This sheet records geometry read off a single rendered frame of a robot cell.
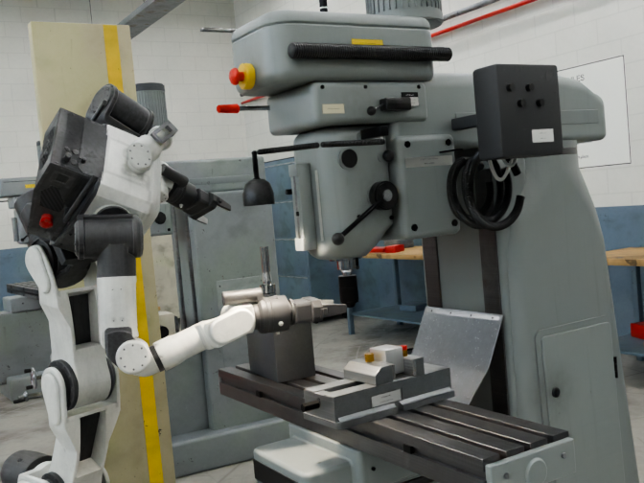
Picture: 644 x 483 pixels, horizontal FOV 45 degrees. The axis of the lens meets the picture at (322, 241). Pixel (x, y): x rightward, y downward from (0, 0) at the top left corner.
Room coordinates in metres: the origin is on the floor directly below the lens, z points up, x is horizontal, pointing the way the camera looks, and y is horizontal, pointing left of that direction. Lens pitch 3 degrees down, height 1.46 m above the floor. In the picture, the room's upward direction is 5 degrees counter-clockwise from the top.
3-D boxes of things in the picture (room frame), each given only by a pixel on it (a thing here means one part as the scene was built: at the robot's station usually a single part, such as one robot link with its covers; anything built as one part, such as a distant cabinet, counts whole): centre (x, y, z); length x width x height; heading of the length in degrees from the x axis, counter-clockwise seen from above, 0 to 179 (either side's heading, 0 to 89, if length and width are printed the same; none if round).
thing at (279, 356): (2.27, 0.15, 1.06); 0.22 x 0.12 x 0.20; 26
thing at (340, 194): (1.95, -0.06, 1.47); 0.21 x 0.19 x 0.32; 31
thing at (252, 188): (1.80, 0.14, 1.49); 0.07 x 0.07 x 0.06
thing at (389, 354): (1.83, -0.13, 1.07); 0.06 x 0.05 x 0.06; 34
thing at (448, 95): (2.21, -0.48, 1.66); 0.80 x 0.23 x 0.20; 121
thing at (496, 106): (1.82, -0.49, 1.62); 0.20 x 0.09 x 0.21; 121
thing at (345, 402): (1.81, -0.10, 1.02); 0.35 x 0.15 x 0.11; 124
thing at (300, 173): (1.89, 0.04, 1.44); 0.04 x 0.04 x 0.21; 31
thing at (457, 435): (1.97, -0.04, 0.92); 1.24 x 0.23 x 0.08; 31
